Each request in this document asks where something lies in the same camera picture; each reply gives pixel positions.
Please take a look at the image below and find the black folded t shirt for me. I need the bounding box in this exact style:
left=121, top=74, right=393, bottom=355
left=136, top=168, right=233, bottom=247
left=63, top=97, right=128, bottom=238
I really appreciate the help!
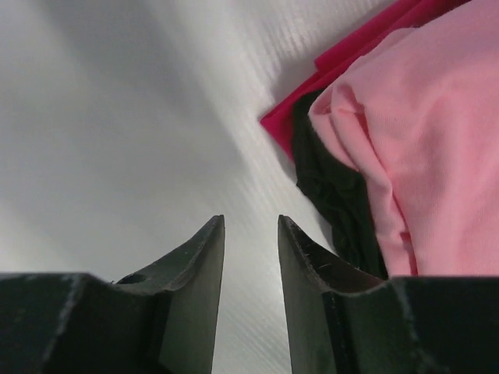
left=291, top=90, right=388, bottom=280

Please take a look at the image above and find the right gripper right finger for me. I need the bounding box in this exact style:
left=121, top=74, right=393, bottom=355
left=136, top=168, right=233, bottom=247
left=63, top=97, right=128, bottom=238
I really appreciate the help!
left=278, top=216, right=498, bottom=373

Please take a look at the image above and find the pink folded t shirt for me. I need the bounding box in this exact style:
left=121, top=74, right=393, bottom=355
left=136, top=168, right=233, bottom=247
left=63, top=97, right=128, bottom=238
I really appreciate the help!
left=309, top=1, right=498, bottom=276

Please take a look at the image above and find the red folded t shirt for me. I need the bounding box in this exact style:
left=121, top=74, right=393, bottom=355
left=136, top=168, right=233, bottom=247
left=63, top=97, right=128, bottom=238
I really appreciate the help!
left=260, top=0, right=466, bottom=157

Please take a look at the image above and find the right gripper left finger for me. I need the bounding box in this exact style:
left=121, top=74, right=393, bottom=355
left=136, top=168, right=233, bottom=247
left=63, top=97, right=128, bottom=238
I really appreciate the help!
left=1, top=215, right=225, bottom=373

